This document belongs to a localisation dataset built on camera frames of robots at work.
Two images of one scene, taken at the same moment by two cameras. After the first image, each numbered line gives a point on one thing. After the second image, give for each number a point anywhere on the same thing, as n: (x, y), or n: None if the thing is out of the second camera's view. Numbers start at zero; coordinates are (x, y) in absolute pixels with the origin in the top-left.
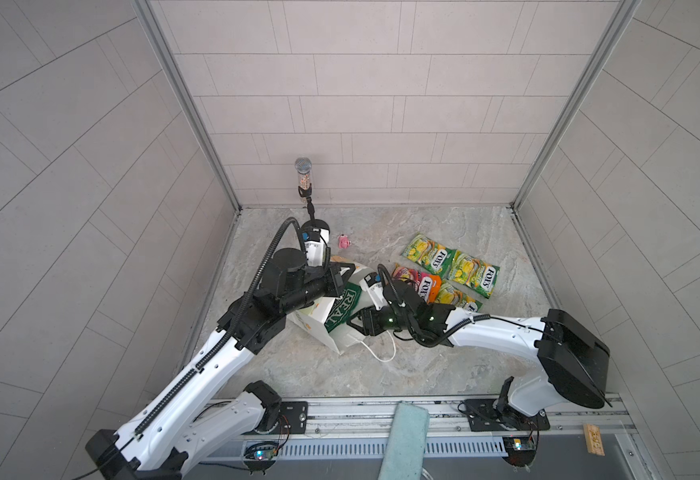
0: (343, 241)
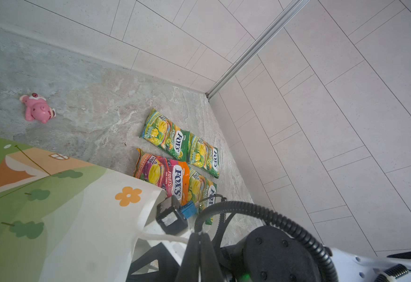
0: (36, 106)
